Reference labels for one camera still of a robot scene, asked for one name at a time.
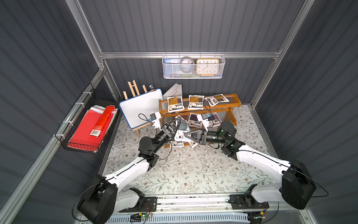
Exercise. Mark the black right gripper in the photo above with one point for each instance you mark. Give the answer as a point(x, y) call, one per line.
point(201, 136)

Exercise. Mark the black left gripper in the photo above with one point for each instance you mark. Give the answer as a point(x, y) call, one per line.
point(169, 129)

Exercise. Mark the white plain bag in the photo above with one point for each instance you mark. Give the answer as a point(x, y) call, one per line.
point(192, 144)
point(176, 144)
point(183, 128)

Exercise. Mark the purple coffee bag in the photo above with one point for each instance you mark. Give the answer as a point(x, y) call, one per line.
point(193, 121)
point(214, 120)

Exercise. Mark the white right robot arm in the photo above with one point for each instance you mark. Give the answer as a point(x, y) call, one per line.
point(294, 183)

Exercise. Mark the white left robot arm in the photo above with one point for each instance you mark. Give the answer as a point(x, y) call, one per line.
point(104, 195)

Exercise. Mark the orange wooden three-tier shelf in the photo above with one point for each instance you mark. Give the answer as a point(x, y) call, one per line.
point(201, 112)

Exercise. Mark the white book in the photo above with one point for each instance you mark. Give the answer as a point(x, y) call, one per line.
point(174, 91)

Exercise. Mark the wooden easel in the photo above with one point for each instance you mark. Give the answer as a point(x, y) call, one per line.
point(135, 92)

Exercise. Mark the yellow square clock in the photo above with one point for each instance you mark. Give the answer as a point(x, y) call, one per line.
point(207, 67)

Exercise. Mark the blue box in basket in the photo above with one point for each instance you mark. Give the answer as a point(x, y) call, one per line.
point(171, 63)

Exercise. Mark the round grey tape roll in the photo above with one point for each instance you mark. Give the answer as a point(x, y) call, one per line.
point(186, 65)

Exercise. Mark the red long box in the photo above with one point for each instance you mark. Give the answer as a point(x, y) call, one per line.
point(102, 121)

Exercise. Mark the small green circuit board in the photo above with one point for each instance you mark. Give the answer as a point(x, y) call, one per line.
point(139, 218)

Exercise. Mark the red folder stack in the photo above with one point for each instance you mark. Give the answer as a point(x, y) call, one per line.
point(81, 139)

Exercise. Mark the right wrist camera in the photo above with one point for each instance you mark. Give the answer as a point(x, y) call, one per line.
point(204, 120)

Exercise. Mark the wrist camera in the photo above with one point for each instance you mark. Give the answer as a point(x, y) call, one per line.
point(155, 120)
point(204, 120)

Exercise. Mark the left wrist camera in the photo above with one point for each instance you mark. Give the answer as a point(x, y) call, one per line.
point(155, 120)

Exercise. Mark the white board blue frame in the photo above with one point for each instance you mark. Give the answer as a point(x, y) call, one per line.
point(147, 104)

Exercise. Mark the white wire wall basket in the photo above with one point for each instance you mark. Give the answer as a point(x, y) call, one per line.
point(176, 74)

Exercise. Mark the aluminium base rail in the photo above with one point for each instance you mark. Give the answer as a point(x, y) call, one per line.
point(193, 203)

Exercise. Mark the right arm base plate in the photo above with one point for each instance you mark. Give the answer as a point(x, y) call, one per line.
point(246, 201)

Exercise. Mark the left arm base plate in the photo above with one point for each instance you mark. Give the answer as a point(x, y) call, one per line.
point(134, 200)

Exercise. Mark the black wire side basket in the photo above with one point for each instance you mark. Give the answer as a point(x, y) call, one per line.
point(91, 98)

